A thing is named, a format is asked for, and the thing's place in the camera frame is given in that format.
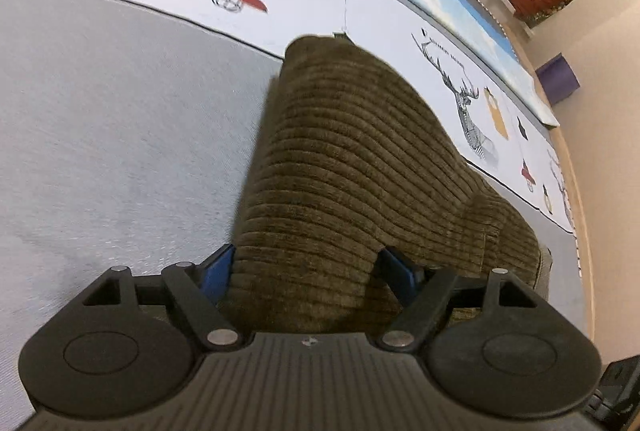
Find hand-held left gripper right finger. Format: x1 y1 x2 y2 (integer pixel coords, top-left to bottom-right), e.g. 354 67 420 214
375 248 540 353

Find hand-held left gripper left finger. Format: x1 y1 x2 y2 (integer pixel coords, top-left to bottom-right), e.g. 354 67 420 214
82 244 242 351

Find brown corduroy pants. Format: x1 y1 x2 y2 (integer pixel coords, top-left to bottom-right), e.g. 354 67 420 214
219 33 554 338

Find printed white bed sheet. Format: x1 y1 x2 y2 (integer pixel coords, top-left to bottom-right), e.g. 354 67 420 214
0 0 592 431

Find purple box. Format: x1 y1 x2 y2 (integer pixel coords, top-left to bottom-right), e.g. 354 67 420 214
535 53 582 106

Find sky blue printed blanket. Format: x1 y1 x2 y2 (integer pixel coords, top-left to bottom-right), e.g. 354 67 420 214
239 0 561 128

